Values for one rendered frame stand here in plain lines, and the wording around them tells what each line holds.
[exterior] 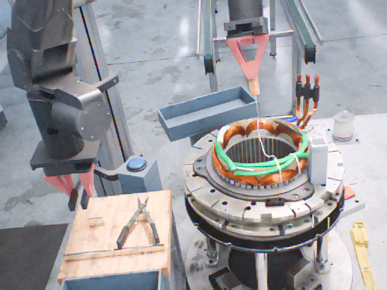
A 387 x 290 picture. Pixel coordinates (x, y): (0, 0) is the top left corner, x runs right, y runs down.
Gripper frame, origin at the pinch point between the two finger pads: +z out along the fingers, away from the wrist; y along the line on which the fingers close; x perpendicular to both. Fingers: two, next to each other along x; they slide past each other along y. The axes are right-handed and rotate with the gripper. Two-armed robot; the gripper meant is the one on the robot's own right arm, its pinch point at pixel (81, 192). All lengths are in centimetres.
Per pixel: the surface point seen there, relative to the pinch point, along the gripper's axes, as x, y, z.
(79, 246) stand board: -0.7, -3.2, 12.1
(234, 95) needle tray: 53, 31, 14
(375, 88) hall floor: 221, 139, 116
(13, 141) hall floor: 209, -116, 119
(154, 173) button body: 25.8, 8.4, 17.7
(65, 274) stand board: -6.7, -4.5, 12.1
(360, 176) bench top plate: 43, 64, 40
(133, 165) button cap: 24.6, 4.1, 13.9
